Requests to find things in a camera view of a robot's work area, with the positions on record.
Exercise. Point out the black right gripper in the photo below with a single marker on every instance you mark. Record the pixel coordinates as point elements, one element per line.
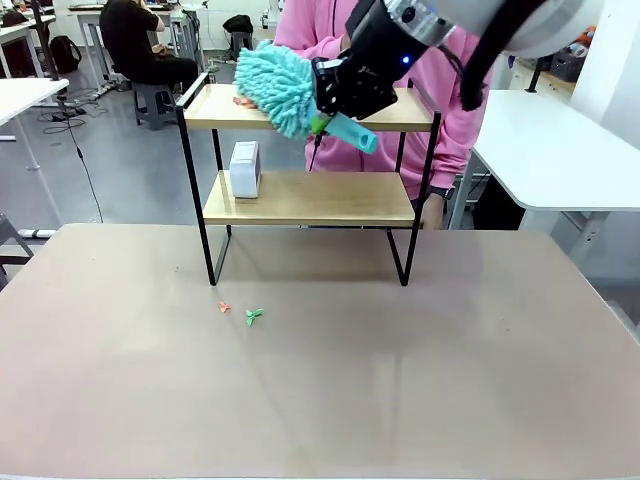
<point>380,40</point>

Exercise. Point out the teal chenille duster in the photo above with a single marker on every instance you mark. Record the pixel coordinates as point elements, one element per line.
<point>280,85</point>

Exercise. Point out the white power strip block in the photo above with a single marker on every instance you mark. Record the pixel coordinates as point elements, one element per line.
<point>245,172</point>

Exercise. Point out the green paper scrap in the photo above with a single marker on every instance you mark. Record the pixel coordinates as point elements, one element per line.
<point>253,316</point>

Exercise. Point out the red paper scrap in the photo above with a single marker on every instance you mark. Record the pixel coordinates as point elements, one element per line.
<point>225,306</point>
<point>243,101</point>

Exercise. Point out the person's left forearm pink sleeve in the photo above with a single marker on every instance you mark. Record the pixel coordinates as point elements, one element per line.
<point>450,160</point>

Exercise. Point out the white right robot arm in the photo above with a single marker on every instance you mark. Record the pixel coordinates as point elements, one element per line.
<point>550,25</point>

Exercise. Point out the two-tier wooden metal shelf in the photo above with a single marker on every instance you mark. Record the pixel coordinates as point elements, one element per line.
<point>310,195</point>

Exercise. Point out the person's left hand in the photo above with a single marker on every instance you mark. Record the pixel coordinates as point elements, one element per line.
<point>432,215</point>

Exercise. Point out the person in pink jacket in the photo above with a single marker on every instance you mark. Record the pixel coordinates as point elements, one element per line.
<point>450,140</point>

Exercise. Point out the black bag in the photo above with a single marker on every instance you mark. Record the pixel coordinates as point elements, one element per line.
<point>237,24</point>

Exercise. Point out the black wrist watch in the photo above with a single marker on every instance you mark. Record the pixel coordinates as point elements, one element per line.
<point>444,193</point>

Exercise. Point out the black stand pole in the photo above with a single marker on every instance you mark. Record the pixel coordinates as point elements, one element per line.
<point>536,77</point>
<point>46,45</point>

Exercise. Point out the grey plastic stool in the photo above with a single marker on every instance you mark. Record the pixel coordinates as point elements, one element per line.
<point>152,102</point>

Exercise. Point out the grey storage crate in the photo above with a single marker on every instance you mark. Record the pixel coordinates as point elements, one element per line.
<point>565,67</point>

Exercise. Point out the large white side table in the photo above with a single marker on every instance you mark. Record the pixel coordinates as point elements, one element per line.
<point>560,150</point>

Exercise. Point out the seated person in black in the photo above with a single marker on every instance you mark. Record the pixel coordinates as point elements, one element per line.
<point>130,40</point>

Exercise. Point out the black backpack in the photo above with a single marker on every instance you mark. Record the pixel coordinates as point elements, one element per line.
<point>65,52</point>

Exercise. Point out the white floor power strip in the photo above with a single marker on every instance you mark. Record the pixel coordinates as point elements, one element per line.
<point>37,233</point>

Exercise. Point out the grey chair frame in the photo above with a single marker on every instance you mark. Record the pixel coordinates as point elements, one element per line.
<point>12,245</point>

